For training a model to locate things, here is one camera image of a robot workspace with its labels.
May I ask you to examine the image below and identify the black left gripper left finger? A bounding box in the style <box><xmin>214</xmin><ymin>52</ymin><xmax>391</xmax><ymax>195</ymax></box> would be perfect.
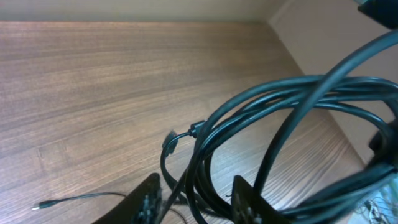
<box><xmin>93</xmin><ymin>173</ymin><xmax>162</xmax><ymax>224</ymax></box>

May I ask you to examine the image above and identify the thick black cable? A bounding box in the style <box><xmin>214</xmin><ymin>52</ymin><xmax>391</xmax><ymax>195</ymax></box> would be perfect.
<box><xmin>185</xmin><ymin>29</ymin><xmax>398</xmax><ymax>224</ymax></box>

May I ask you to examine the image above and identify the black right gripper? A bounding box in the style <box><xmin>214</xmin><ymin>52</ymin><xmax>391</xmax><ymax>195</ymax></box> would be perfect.
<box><xmin>357</xmin><ymin>0</ymin><xmax>398</xmax><ymax>175</ymax></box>

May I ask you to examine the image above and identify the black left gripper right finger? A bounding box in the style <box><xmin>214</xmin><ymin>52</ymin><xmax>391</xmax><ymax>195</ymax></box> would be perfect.
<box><xmin>231</xmin><ymin>175</ymin><xmax>291</xmax><ymax>224</ymax></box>

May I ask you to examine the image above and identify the thin black usb cable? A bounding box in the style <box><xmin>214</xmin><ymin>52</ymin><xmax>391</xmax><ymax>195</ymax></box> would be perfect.
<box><xmin>30</xmin><ymin>120</ymin><xmax>208</xmax><ymax>224</ymax></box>

